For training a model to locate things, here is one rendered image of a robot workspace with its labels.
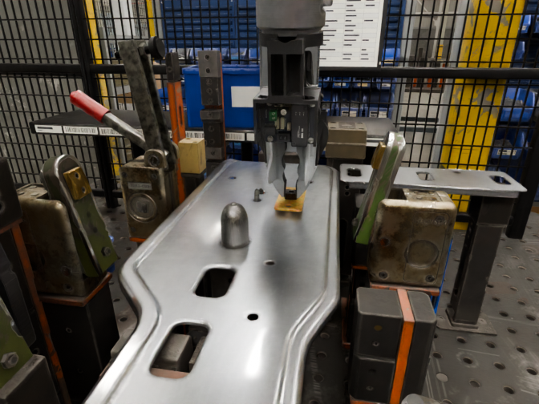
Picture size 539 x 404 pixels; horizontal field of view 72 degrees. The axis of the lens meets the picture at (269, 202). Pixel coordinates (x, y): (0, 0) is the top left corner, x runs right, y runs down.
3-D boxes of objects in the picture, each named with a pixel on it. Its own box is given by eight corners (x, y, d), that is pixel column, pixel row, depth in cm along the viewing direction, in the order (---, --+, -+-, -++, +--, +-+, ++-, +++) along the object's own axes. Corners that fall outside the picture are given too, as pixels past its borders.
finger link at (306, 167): (292, 213, 48) (288, 146, 44) (297, 192, 53) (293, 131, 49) (316, 214, 48) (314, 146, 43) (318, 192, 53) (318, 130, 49)
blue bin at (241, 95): (316, 128, 86) (319, 68, 81) (185, 127, 87) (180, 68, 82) (311, 115, 101) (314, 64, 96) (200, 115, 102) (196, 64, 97)
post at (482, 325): (496, 336, 71) (540, 195, 59) (435, 329, 72) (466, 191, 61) (484, 313, 76) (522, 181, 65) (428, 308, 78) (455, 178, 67)
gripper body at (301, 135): (252, 150, 43) (247, 36, 37) (265, 127, 51) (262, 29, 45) (318, 152, 42) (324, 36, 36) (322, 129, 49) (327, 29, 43)
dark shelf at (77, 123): (400, 150, 80) (403, 136, 79) (30, 134, 94) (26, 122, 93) (388, 128, 100) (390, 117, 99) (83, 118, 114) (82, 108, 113)
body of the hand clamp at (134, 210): (183, 358, 66) (160, 168, 52) (147, 353, 67) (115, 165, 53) (194, 334, 71) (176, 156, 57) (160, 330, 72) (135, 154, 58)
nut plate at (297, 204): (301, 212, 49) (301, 204, 49) (273, 210, 50) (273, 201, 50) (306, 189, 57) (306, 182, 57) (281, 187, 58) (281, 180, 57)
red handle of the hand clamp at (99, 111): (164, 155, 52) (65, 90, 51) (157, 167, 53) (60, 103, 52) (176, 147, 56) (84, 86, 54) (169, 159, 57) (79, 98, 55)
